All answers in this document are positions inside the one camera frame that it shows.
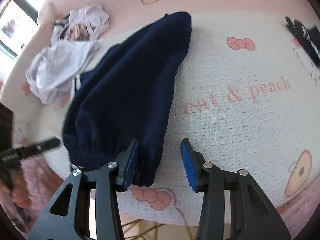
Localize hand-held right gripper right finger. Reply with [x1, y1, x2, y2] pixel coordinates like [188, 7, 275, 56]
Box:
[180, 138, 292, 240]

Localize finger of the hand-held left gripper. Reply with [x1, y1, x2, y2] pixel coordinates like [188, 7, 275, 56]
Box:
[15, 137, 61, 157]

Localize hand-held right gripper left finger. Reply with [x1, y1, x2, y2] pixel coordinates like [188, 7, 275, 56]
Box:
[28, 138, 139, 240]

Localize navy pants with white stripes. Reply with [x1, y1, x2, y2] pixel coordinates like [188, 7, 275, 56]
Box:
[61, 11, 192, 187]

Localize plain white garment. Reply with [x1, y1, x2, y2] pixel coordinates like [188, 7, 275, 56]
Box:
[25, 39, 102, 107]

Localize person's left hand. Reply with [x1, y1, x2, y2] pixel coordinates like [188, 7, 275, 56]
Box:
[0, 177, 31, 209]

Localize pink fluffy blanket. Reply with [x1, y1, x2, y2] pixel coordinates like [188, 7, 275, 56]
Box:
[20, 159, 66, 230]

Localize pink cartoon cat sofa cover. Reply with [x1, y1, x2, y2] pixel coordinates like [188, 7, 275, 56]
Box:
[0, 0, 320, 228]

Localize pink garment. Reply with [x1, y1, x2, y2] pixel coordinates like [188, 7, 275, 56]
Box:
[68, 24, 91, 41]

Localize person's right leg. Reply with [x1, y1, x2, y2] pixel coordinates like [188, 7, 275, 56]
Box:
[275, 180, 320, 240]

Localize window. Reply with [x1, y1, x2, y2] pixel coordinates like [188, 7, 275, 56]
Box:
[0, 0, 43, 58]

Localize white shirt with dark collar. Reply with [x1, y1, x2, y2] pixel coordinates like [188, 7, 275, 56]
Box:
[51, 5, 110, 43]

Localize folded navy striped garment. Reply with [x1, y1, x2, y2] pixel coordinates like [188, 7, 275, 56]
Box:
[285, 16, 320, 68]

